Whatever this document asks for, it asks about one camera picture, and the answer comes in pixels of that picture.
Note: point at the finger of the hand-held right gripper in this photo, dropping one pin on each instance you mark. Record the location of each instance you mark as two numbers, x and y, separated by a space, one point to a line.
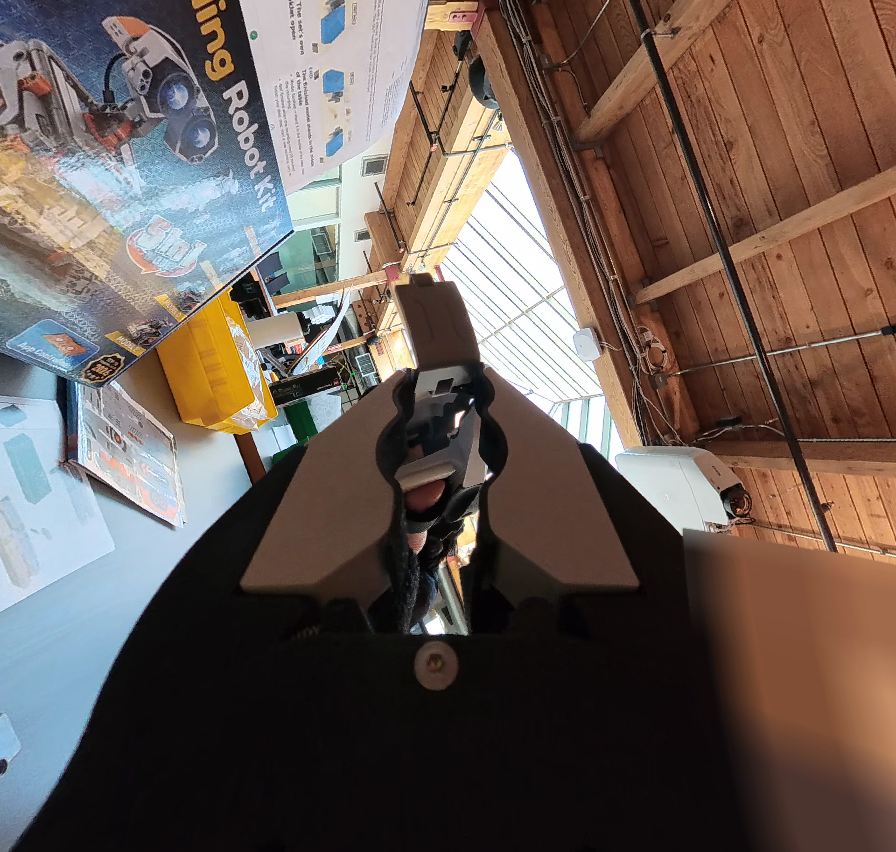
469 460

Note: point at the black ceiling lamp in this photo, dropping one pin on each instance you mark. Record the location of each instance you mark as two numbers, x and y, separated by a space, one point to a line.
483 82

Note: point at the clear plastic bags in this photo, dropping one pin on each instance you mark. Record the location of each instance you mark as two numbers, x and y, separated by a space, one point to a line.
245 376

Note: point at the tall black carton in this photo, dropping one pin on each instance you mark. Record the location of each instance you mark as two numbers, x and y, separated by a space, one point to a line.
308 384

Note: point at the glass skylight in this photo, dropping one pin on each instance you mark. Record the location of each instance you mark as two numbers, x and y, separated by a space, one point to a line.
518 271

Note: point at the grey panel part with tab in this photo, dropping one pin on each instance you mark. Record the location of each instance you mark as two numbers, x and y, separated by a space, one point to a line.
437 327

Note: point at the blue robot kit box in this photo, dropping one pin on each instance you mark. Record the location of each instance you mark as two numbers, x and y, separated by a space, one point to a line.
105 166

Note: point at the white printed instruction sheet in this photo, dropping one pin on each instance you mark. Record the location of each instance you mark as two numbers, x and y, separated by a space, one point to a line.
336 61

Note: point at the white ceiling access point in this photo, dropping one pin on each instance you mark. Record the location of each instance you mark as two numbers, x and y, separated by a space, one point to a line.
586 344

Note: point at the open instruction booklet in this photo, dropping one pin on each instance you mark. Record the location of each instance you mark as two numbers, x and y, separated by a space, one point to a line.
42 516

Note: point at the white ceiling projector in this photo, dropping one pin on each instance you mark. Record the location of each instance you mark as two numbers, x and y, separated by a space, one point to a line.
665 481

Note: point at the grey desk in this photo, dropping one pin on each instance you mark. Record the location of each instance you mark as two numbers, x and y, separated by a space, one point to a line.
140 621

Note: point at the white water bottle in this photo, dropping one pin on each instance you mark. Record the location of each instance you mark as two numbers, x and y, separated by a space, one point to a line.
276 330

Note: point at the person's right hand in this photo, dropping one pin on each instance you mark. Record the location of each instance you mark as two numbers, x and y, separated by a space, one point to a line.
423 498

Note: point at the printed sticker sheet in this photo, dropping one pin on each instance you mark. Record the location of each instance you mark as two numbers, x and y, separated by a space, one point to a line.
126 446

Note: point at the curved white poster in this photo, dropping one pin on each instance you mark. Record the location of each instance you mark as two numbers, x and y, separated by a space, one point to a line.
329 334

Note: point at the black ceiling pipe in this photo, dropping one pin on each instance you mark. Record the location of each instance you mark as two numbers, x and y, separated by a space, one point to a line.
702 187

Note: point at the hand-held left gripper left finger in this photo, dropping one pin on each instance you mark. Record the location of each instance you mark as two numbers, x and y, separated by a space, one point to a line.
322 516

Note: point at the yellow plastic bin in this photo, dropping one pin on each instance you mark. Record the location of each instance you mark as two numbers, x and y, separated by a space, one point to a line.
203 369

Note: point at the white paper sheet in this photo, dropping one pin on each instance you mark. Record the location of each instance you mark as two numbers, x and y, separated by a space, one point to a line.
327 407

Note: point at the green plastic bin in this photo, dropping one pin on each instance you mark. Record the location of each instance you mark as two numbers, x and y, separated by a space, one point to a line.
301 421

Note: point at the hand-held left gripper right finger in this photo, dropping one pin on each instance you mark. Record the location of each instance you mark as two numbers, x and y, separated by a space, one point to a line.
560 516

